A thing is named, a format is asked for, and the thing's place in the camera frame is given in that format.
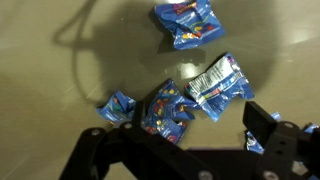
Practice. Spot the blue snack pack orange candies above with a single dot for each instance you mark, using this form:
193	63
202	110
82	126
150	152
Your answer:
253	143

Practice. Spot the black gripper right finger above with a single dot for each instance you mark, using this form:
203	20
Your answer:
283	143

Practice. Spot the blue snack pack purple logo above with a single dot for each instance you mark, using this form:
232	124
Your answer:
196	23

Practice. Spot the blue snack pack colourful candies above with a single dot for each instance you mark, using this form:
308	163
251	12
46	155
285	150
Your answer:
168	106

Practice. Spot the small crumpled blue snack pack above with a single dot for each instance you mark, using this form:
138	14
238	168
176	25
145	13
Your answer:
117	108

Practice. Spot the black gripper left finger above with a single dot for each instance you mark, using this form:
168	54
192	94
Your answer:
133	146

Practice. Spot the blue snack pack white label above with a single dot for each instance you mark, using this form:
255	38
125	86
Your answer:
216	85

